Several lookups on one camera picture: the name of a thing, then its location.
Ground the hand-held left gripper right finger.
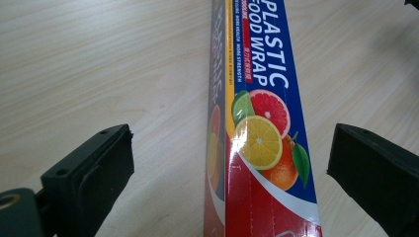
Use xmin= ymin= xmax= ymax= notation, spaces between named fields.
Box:
xmin=326 ymin=122 xmax=419 ymax=237

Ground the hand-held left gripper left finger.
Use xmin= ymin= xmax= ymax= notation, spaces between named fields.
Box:
xmin=41 ymin=123 xmax=135 ymax=237

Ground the blue and red wrap box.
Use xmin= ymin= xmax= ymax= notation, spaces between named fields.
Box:
xmin=203 ymin=0 xmax=324 ymax=237

